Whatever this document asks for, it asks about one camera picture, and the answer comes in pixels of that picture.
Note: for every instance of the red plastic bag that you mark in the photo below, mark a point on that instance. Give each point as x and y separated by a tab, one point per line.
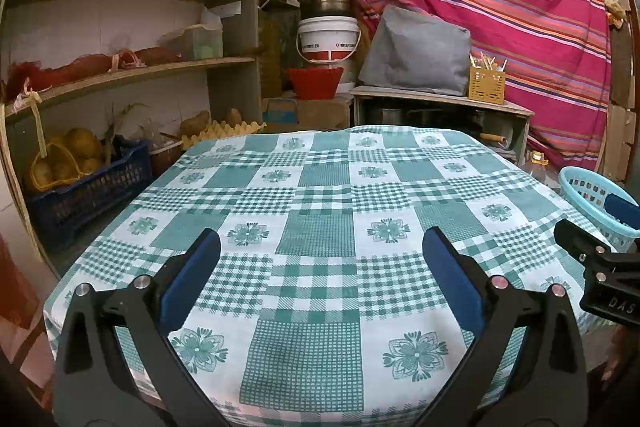
17	282

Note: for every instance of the white plastic bucket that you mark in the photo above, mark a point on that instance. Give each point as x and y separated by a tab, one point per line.
329	38

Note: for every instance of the red mesh bags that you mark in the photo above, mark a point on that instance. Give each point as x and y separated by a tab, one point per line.
85	67

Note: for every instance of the light blue plastic basket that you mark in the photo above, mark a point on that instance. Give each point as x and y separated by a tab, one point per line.
585	192

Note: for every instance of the grey cushion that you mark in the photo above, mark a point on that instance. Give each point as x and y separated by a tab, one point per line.
415	52

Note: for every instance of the clear plastic container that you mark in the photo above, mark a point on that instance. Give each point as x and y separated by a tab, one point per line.
204	42

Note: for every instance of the red plastic basin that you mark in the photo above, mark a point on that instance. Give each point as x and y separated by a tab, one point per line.
314	84

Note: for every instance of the large oil jug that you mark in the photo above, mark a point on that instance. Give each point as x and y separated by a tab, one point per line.
277	54

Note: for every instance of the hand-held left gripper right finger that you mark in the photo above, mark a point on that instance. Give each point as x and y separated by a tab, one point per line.
452	282

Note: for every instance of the yellow mesh bag of potatoes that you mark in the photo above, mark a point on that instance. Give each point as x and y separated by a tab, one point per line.
50	169

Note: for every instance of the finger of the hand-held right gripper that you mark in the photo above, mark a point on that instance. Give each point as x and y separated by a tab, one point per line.
622	209
580	239

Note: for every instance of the green checkered tablecloth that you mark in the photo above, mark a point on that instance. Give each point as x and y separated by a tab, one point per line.
320	287

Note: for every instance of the low wooden cabinet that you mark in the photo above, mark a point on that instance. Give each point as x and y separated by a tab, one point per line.
435	99

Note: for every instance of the cardboard box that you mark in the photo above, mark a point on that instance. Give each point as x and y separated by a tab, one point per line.
322	113

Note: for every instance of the small potato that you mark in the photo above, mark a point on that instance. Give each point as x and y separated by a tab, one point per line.
234	116

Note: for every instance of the egg carton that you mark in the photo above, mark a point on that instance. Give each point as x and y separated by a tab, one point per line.
222	131

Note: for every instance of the yellow utensil holder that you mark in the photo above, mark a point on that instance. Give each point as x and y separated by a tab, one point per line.
486	87

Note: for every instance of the person's right hand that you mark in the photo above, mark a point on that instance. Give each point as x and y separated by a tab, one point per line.
620	352

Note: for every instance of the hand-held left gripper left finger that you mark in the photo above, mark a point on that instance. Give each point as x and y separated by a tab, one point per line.
192	277

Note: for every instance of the oil bottle with yellow label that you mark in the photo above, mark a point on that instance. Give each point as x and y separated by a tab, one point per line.
537	159

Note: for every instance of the large potato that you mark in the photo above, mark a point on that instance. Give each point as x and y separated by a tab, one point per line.
195	123

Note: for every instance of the blue plastic crate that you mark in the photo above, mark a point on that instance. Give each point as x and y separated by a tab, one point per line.
95	197

